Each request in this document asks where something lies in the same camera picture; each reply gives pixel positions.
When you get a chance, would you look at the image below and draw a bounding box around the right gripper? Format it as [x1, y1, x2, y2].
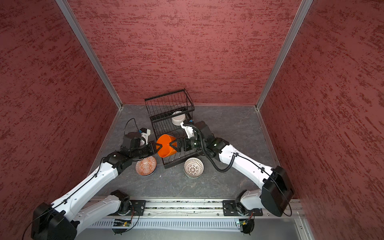
[170, 134, 208, 153]

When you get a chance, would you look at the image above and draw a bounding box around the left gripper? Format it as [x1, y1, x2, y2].
[131, 140, 163, 160]

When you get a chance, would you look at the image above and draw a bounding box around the red white patterned bowl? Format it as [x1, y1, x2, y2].
[183, 158, 204, 176]

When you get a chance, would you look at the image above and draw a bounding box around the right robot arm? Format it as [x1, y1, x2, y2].
[163, 134, 294, 217]

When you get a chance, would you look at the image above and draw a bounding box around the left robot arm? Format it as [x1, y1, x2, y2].
[31, 141, 163, 240]

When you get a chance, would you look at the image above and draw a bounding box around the orange patterned bowl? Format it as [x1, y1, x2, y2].
[136, 157, 157, 176]

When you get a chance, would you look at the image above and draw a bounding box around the green white patterned bowl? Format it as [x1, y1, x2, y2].
[183, 169, 202, 179]

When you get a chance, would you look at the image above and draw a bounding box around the left controller board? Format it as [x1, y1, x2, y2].
[112, 219, 132, 235]

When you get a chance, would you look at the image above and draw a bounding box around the controller board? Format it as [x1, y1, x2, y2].
[112, 219, 132, 235]
[239, 219, 255, 235]

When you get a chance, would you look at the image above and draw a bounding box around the right controller board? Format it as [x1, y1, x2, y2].
[239, 219, 255, 235]

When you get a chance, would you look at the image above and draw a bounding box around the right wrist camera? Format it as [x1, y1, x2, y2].
[181, 121, 195, 139]

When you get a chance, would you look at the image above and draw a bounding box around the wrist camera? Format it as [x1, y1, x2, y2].
[181, 121, 195, 139]
[122, 128, 151, 150]

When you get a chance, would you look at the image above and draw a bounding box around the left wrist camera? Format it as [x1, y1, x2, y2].
[122, 128, 151, 150]

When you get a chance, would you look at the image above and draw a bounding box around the black wire dish rack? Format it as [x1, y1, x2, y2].
[145, 89, 203, 169]

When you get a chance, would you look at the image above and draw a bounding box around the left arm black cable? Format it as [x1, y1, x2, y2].
[123, 117, 142, 136]

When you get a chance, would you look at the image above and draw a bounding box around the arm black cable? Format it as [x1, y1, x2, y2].
[184, 123, 239, 173]
[123, 117, 142, 136]

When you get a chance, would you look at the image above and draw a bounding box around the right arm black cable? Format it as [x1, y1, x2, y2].
[184, 123, 239, 173]

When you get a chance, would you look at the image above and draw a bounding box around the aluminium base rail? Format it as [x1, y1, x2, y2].
[84, 198, 314, 240]

